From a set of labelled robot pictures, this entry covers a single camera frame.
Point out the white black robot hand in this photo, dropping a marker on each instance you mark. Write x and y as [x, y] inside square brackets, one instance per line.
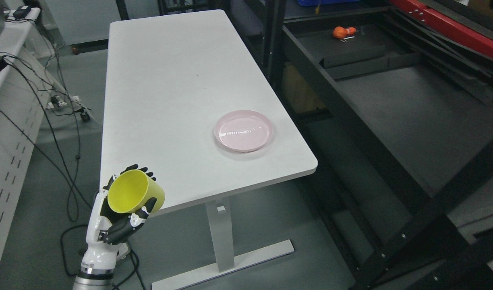
[107, 231]

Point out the yellow plastic cup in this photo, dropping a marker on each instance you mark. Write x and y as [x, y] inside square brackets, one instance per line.
[131, 190]

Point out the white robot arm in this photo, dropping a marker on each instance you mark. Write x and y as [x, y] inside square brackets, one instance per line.
[86, 281]

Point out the dark metal shelf rack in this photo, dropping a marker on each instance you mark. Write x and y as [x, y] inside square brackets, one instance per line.
[400, 118]

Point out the white power strip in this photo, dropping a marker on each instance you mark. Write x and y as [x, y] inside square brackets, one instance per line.
[56, 102]

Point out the white table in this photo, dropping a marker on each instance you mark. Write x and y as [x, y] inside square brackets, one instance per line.
[169, 80]

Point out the white side desk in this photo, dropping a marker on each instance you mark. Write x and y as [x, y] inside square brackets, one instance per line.
[20, 115]

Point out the pink plastic plate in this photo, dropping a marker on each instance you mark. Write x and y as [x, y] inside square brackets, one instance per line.
[243, 130]

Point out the orange toy object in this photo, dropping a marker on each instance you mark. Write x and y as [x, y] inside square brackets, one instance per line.
[343, 32]

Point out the red metal beam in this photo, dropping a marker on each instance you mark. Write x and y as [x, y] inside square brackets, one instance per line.
[447, 26]

